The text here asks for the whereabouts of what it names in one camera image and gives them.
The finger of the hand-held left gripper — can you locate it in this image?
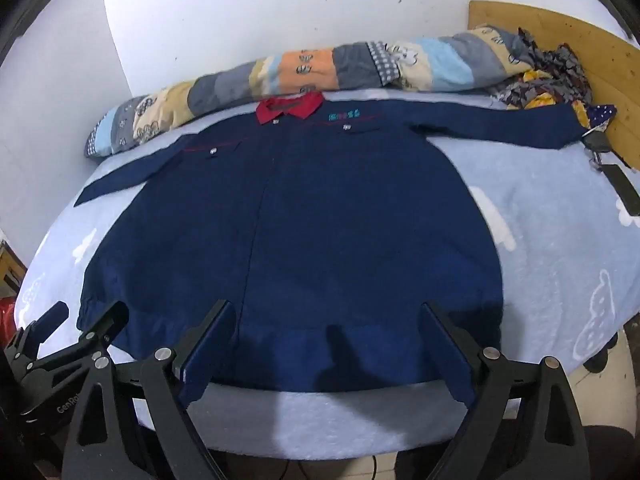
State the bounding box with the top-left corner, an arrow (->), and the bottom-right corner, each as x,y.
25,301 -> 131,377
12,301 -> 71,363

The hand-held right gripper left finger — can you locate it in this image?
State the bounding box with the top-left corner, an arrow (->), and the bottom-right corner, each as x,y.
61,299 -> 237,480

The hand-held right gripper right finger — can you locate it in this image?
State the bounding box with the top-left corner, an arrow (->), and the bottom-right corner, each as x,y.
421,301 -> 592,480

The navy jacket with red collar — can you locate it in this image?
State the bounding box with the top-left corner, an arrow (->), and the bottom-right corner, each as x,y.
75,92 -> 588,395

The red bag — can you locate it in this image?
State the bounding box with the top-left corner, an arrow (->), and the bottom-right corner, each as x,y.
0,295 -> 21,351

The brown wooden furniture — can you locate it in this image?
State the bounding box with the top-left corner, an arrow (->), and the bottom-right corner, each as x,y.
0,240 -> 28,301

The light blue cloud blanket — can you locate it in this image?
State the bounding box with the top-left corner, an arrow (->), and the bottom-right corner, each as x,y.
14,87 -> 640,461

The rolled patchwork quilt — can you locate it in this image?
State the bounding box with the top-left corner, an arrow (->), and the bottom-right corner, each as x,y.
84,24 -> 538,160

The dark floral patterned cloth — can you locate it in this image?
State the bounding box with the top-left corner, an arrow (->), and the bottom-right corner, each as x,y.
487,27 -> 618,128

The wooden headboard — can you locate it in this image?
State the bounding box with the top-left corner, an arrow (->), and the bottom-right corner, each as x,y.
467,0 -> 640,171

